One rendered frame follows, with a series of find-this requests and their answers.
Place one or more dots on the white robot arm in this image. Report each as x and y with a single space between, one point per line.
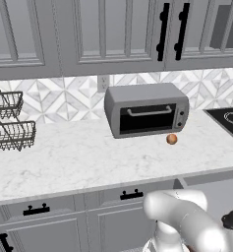
183 216

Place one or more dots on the grey drawer front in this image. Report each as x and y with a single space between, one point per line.
157 192
59 206
216 197

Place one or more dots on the grey toaster oven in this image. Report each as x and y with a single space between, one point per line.
144 98

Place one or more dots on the brown egg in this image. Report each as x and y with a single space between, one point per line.
171 139

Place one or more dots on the grey base cupboard door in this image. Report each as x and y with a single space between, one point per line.
46 234
121 229

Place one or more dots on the black hob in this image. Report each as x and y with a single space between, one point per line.
227 119

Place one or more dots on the white wall outlet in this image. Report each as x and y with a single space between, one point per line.
103 83

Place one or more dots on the grey wall cupboard door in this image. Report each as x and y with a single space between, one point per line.
19 32
118 29
203 32

